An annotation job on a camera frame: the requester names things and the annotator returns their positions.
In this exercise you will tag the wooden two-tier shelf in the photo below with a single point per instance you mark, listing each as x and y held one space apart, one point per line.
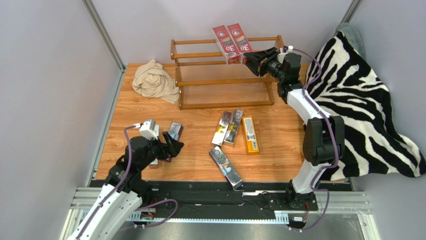
205 80

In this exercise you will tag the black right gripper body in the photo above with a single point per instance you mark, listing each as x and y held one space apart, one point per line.
263 63

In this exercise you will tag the silver gold toothpaste box right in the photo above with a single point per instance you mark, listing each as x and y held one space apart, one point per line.
232 130

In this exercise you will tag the aluminium frame post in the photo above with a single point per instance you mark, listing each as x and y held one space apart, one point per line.
97 20

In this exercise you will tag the silver gold toothpaste box left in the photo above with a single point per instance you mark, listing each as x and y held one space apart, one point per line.
222 128

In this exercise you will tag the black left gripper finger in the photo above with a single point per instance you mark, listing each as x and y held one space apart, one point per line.
169 140
173 148

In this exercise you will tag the beige crumpled cloth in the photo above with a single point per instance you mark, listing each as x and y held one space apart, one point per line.
152 81

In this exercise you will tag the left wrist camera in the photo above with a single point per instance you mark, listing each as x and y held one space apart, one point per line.
147 129

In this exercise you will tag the red 3D toothpaste box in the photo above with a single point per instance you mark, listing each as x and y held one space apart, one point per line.
240 39
226 45

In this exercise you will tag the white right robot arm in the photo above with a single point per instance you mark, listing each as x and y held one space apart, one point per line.
324 139

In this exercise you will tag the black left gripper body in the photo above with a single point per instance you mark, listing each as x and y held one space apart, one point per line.
155 150

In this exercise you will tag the silver gold toothpaste box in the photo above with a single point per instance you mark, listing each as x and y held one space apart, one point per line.
232 130
222 128

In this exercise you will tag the silver purple R&O toothpaste box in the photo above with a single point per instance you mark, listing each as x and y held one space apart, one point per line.
226 168

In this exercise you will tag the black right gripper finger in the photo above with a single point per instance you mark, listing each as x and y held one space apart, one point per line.
259 56
254 67

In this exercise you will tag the silver blue Sensitive toothpaste box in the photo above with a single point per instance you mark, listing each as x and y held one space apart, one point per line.
175 130

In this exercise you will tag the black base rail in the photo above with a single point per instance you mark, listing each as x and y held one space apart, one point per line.
217 202

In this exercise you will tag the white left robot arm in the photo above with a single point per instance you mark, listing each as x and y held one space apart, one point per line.
124 190

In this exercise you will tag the zebra print blanket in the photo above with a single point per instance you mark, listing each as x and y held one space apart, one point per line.
344 84

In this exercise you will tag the orange toothpaste box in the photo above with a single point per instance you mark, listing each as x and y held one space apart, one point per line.
250 136

